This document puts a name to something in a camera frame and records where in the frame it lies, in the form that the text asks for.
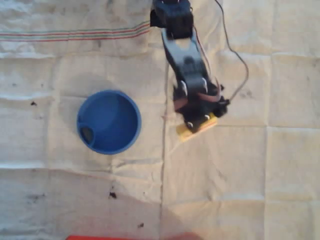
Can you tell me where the red flat object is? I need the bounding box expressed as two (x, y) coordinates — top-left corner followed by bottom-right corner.
(66, 233), (201, 240)

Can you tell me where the blue plastic bowl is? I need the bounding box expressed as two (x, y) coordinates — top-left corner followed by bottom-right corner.
(76, 89), (143, 155)

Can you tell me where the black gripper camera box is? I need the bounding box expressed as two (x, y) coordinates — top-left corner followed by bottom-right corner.
(214, 98), (230, 119)

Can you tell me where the thin black camera cable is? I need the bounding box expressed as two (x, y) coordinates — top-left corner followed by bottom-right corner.
(215, 0), (250, 102)

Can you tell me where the white cloth with stripes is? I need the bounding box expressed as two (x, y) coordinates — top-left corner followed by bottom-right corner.
(0, 0), (320, 240)

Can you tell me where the yellow rectangular block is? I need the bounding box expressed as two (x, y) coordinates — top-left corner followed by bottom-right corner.
(176, 112), (219, 143)

